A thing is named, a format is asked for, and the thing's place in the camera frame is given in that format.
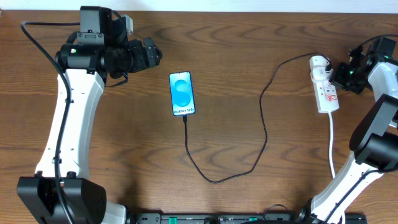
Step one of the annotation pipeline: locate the white power strip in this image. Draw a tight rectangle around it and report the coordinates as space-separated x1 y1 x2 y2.
309 55 339 114

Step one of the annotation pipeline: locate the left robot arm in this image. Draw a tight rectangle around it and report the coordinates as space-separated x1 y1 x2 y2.
17 6 162 223

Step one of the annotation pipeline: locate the blue Galaxy smartphone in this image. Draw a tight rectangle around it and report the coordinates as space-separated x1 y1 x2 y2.
169 71 196 116

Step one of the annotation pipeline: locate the white power strip cord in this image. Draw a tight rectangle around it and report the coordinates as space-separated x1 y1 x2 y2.
328 112 346 224

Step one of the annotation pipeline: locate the black USB charging cable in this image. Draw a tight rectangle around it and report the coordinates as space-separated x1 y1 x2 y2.
182 52 333 184

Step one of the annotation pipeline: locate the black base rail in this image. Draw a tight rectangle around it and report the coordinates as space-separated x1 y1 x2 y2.
127 212 368 224

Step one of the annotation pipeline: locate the white USB charger plug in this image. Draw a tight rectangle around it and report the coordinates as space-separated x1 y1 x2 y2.
310 67 333 83

